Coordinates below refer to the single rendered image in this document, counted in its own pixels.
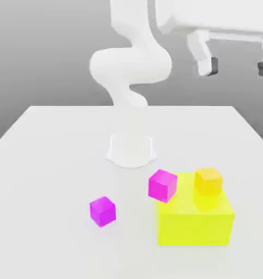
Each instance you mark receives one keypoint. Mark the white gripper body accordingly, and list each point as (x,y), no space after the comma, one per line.
(209,15)

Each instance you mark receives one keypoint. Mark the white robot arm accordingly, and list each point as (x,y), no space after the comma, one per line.
(131,65)

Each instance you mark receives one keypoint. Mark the small orange cube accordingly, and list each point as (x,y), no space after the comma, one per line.
(208,183)

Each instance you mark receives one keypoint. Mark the small magenta cube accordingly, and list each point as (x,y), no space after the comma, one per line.
(161,186)
(102,212)

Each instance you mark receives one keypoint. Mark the large yellow box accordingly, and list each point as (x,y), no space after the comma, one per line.
(194,226)

